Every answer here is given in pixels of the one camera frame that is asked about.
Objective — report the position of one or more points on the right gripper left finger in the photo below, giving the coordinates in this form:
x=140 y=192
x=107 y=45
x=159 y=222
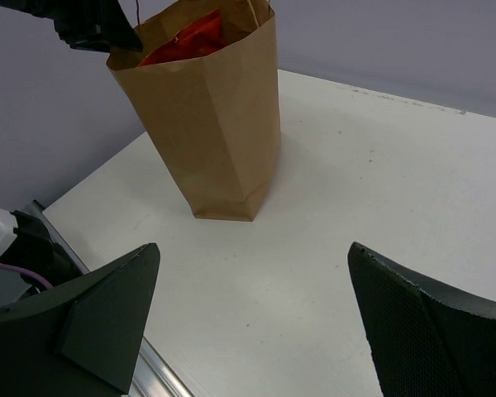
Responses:
x=81 y=338

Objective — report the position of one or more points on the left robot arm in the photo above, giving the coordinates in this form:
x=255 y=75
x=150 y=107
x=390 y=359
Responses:
x=26 y=246

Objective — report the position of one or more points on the aluminium front rail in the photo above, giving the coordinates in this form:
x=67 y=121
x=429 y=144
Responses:
x=153 y=376

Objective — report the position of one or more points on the brown paper bag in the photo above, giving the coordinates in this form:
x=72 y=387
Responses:
x=214 y=119

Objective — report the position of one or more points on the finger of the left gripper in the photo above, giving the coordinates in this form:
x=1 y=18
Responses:
x=96 y=26

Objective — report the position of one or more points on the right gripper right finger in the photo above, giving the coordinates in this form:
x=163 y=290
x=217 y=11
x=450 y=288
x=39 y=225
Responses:
x=426 y=338

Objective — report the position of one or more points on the red cassava chips bag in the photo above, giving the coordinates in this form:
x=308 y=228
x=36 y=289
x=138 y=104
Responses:
x=198 y=39

